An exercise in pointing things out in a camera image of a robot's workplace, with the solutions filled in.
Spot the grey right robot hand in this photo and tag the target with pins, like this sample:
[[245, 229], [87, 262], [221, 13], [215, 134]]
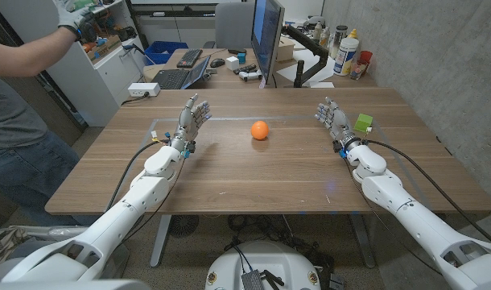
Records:
[[337, 120]]

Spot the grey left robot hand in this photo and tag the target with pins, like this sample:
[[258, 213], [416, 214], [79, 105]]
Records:
[[188, 121]]

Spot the person's gloved hand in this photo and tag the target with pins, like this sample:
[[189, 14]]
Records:
[[72, 18]]

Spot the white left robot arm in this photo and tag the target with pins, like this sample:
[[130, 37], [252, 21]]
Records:
[[120, 217]]

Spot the person's bare forearm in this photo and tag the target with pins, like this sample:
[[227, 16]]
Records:
[[24, 54]]

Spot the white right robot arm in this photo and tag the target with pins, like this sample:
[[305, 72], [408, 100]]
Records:
[[418, 225]]

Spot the orange ball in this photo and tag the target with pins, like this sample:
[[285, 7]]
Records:
[[260, 130]]

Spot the green cube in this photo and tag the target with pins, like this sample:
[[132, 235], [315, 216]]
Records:
[[363, 122]]

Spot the cardboard box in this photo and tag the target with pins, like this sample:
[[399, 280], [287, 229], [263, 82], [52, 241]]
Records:
[[104, 48]]

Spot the black laptop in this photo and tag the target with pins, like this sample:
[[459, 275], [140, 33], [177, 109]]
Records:
[[173, 78]]

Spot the white power strip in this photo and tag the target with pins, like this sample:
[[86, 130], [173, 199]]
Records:
[[143, 89]]

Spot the white paper sheets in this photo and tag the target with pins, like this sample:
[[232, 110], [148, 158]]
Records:
[[306, 68]]

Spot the black keyboard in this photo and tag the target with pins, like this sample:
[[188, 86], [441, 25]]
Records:
[[189, 58]]

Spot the black computer mouse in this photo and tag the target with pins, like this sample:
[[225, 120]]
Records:
[[217, 63]]

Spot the red cup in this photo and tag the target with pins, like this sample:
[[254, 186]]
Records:
[[364, 60]]

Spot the small white box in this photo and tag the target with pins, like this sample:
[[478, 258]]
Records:
[[232, 63]]

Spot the white shelf cabinet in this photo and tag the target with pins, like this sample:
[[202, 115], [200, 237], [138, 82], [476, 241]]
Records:
[[88, 88]]

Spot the blue plastic bin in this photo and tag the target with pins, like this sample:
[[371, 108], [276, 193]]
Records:
[[161, 52]]

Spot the white game controller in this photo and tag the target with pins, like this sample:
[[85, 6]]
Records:
[[249, 75]]

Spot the black remote control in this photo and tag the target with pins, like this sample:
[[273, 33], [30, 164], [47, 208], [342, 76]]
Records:
[[245, 68]]

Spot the jar with black lid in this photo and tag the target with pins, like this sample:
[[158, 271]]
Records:
[[337, 40]]

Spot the small blue cube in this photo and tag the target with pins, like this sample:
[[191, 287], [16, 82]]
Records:
[[241, 58]]

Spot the beige wooden box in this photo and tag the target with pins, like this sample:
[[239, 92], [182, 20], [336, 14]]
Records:
[[285, 50]]

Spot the yellow cap bottle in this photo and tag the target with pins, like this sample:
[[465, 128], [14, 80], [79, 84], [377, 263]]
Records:
[[353, 34]]

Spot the black round fan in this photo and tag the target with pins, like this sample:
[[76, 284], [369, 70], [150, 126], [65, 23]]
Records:
[[183, 225]]

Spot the grey office chair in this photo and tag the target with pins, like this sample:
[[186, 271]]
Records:
[[233, 24]]

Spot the black computer monitor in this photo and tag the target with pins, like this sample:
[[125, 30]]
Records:
[[265, 36]]

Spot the grey table leg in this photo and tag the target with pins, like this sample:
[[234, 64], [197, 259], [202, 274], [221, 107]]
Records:
[[362, 241], [160, 241]]

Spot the person in grey shirt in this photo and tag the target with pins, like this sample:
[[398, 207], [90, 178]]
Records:
[[16, 141]]

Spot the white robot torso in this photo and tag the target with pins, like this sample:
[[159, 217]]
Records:
[[265, 258]]

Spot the grey ribbed torso module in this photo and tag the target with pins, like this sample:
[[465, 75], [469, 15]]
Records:
[[252, 280]]

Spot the camouflage cloth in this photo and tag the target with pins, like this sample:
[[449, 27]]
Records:
[[6, 245]]

